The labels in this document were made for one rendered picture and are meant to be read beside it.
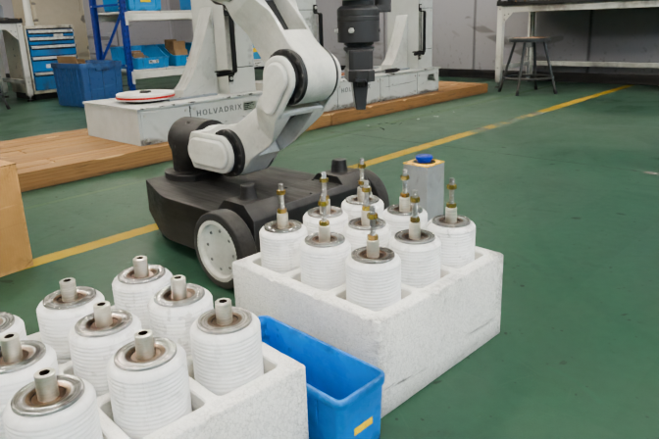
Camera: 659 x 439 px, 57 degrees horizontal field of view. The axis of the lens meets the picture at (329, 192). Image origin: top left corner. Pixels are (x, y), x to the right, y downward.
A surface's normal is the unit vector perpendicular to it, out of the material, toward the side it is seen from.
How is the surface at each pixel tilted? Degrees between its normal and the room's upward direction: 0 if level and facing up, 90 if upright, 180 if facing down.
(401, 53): 90
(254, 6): 111
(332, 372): 88
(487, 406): 0
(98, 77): 92
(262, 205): 45
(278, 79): 90
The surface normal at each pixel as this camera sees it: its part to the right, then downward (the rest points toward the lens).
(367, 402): 0.72, 0.20
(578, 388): -0.04, -0.96
